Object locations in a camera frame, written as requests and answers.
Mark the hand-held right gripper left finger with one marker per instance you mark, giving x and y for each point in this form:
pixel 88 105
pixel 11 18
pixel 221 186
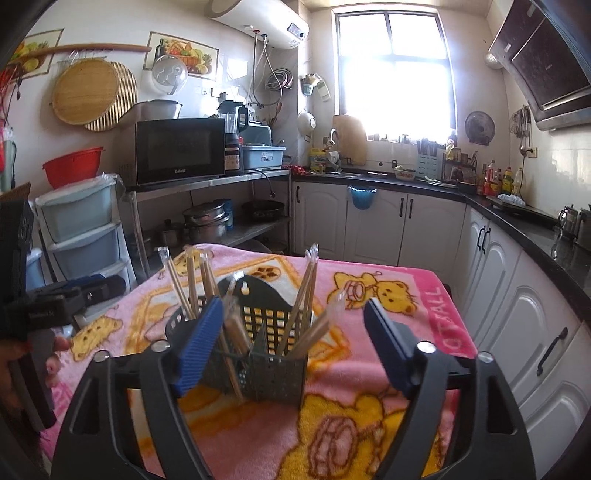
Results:
pixel 203 341

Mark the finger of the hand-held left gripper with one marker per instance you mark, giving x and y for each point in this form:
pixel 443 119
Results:
pixel 108 288
pixel 85 281

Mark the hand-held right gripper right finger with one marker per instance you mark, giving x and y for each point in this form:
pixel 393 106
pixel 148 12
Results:
pixel 388 341

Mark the dark green plastic utensil holder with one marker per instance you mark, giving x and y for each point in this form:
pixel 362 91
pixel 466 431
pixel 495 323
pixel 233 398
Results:
pixel 272 374

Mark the pile of bamboo chopsticks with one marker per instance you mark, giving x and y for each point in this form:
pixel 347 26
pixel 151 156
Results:
pixel 302 295

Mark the hanging steel cooking utensils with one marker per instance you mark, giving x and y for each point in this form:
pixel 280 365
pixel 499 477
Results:
pixel 521 127

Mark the person's left hand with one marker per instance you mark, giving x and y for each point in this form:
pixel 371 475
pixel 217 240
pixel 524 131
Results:
pixel 61 344

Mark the light blue plastic drawer unit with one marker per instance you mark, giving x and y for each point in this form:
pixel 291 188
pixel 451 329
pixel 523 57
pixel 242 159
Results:
pixel 36 272
pixel 81 221

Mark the small steel lidded pot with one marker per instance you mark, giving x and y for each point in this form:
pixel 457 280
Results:
pixel 170 234

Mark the pink cartoon bear blanket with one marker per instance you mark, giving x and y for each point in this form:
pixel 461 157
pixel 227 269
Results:
pixel 258 438

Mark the brown woven basket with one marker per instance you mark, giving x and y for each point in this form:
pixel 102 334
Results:
pixel 16 190

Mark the red plastic basin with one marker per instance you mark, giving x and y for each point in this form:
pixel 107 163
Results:
pixel 71 166

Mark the stacked steel cooking pots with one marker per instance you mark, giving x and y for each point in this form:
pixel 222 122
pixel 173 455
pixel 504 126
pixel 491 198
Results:
pixel 207 221

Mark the white kitchen cabinets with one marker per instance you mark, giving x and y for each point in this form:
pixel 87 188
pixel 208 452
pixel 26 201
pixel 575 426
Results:
pixel 508 295

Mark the dark iron wok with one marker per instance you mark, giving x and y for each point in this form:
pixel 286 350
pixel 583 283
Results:
pixel 263 210

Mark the blue hanging plastic bin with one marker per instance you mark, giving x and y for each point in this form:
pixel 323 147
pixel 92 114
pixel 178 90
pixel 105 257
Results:
pixel 362 197

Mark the stainless steel shelf table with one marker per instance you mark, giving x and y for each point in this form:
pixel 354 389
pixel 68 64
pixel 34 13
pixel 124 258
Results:
pixel 207 181

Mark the black microwave oven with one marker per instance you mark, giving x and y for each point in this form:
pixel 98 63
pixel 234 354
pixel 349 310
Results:
pixel 178 150

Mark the patterned ceramic bowl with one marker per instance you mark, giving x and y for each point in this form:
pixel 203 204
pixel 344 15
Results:
pixel 405 174

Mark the round ribbed bamboo mat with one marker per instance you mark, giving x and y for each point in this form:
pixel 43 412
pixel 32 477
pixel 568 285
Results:
pixel 127 106

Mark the black kitchen countertop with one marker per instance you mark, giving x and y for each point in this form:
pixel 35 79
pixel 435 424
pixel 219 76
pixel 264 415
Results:
pixel 531 230

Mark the grey lidded pot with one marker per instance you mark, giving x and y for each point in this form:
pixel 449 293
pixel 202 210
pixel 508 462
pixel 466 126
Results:
pixel 152 110

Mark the pale green knife holder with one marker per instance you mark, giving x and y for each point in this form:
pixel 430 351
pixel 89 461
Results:
pixel 428 157

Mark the round woven bamboo tray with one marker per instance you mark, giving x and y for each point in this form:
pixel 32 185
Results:
pixel 85 92

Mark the blue plastic dish box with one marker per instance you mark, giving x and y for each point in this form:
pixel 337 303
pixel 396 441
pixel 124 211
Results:
pixel 263 158

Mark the row of condiment bottles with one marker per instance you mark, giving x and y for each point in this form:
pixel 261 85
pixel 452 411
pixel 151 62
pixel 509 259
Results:
pixel 503 181

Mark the black blender jug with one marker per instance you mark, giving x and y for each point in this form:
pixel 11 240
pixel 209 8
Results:
pixel 233 134

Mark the beige wooden cutting board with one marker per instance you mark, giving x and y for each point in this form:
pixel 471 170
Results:
pixel 350 141

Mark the small steel kettle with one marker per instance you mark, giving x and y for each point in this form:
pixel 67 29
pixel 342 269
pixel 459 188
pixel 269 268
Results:
pixel 568 221

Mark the clear round plastic lid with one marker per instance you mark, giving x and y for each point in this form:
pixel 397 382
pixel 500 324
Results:
pixel 169 74

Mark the dark steel jug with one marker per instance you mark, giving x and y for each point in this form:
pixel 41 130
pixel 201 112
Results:
pixel 584 226

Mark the long wooden pole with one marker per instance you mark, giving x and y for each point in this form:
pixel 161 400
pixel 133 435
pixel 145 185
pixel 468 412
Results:
pixel 92 48

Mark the white hanging colander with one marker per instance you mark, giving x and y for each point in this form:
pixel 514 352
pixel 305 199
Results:
pixel 307 122

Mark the bright kitchen window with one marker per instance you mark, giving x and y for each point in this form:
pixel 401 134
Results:
pixel 392 78

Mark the white cylindrical water heater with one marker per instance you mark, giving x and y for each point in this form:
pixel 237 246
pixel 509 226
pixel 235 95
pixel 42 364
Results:
pixel 263 21

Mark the black glass range hood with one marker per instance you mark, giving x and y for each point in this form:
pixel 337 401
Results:
pixel 549 60

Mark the small round wall fan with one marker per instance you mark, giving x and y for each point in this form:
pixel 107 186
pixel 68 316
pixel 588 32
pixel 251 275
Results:
pixel 479 128

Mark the fruit wall poster with bottle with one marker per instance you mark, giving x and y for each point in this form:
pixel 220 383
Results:
pixel 196 53

